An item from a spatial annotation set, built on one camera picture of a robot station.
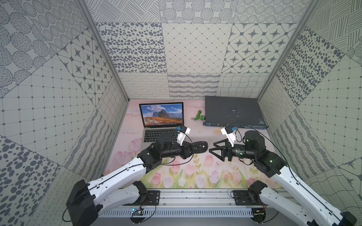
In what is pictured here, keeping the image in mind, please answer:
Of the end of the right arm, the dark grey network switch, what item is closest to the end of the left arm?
the end of the right arm

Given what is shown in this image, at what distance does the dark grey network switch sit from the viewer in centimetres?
103

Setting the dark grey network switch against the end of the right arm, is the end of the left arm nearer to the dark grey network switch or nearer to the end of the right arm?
the end of the right arm
